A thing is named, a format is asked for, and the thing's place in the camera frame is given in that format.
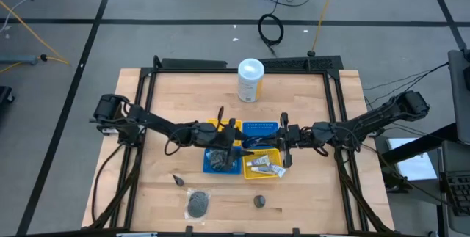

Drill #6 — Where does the yellow floor cable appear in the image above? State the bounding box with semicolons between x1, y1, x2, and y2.
0;0;71;73

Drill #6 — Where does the grey cart leg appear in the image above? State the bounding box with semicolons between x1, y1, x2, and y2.
0;54;39;65

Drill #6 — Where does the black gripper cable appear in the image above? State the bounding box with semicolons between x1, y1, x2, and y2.
215;105;225;130

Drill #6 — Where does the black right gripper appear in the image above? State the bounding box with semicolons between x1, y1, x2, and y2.
263;112;306;169

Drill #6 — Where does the black flat box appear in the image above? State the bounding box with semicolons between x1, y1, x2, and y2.
160;57;228;70

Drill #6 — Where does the black hanging cable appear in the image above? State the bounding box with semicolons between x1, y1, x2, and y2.
256;0;324;56

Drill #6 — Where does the grey laptop computer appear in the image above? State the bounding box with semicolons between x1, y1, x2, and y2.
440;139;470;235

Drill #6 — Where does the white wipes canister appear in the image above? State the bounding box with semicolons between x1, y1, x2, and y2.
237;58;265;103

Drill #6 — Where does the black table frame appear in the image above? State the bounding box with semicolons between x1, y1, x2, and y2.
82;55;396;236

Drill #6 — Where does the white flat panel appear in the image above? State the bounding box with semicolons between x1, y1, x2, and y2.
387;136;429;182

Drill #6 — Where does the white floor cable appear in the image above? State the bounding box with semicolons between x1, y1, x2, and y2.
0;0;58;34

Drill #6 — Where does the yellow hanging cable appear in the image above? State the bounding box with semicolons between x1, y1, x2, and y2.
311;0;341;55

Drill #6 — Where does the lavender toothpaste tube white cap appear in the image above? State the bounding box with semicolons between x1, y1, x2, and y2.
245;155;272;167

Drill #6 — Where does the silver metal plate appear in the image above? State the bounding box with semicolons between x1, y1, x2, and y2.
115;231;159;237

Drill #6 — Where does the blue slotted plastic basket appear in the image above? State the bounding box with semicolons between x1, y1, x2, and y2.
242;120;280;149
202;147;243;175

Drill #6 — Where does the yellow slotted plastic basket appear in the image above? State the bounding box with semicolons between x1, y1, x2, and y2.
242;147;283;181
206;118;243;147

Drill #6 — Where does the black item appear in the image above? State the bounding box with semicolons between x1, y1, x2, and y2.
184;187;212;222
206;148;235;172

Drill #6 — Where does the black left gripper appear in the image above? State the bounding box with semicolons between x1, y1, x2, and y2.
216;117;255;170

